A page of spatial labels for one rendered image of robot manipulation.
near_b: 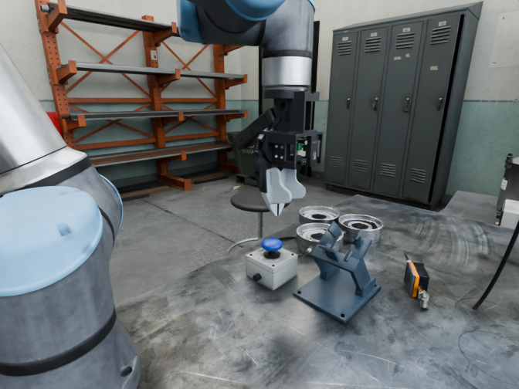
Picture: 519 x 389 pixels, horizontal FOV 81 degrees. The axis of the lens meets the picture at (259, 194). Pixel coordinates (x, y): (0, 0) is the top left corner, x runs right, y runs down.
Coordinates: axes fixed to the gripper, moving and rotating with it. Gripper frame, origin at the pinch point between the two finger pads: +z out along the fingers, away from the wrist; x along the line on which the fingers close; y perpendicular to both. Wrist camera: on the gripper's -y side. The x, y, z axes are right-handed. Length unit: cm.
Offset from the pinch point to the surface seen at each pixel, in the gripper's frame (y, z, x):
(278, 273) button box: 3.4, 11.1, -2.3
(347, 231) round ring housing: 3.1, 10.9, 22.7
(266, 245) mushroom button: 0.0, 6.8, -1.9
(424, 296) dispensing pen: 24.0, 11.5, 9.7
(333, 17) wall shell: -207, -119, 336
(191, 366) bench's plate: 6.9, 14.1, -22.7
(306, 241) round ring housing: 0.2, 10.5, 10.6
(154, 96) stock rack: -353, -22, 156
